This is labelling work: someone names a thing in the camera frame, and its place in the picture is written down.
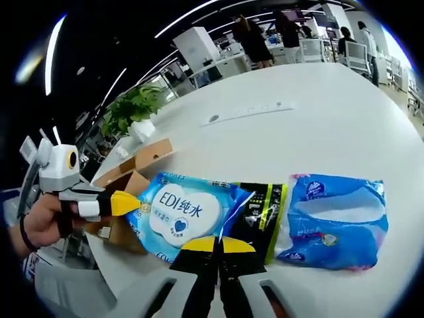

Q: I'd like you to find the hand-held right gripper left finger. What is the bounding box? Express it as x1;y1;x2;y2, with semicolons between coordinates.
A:
109;235;219;318

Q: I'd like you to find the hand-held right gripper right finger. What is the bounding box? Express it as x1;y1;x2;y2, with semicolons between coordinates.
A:
218;235;316;318

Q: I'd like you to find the blue wet wipes soft item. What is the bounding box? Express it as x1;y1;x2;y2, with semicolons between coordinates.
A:
127;171;248;266

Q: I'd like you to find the black green packet soft item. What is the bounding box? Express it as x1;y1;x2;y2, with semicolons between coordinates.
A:
228;181;288;265

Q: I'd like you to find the brown cardboard shoe box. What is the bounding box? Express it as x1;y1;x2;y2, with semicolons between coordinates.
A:
89;138;173;254

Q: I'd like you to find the blue tissue pack soft item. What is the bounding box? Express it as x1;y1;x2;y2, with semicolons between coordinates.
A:
274;172;389;271

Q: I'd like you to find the person's left hand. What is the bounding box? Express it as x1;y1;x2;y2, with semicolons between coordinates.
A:
23;194;93;248

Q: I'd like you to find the white metal rack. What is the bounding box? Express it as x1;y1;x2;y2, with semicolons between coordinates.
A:
16;127;64;213

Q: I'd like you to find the black wristband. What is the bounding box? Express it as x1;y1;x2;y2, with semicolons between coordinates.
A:
19;215;40;251

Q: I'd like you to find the light grey office chair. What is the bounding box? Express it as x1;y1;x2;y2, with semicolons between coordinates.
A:
34;261;117;312

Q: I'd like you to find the green potted plant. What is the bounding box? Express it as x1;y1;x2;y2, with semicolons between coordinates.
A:
101;85;166;143

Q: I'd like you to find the long white ceiling light strip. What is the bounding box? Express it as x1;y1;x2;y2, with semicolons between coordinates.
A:
44;15;67;97

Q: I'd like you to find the white table outlet panel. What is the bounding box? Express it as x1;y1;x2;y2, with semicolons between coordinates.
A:
199;101;295;128

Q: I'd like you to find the white mesh office chair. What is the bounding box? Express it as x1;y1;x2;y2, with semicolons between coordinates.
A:
299;38;327;64
344;42;372;78

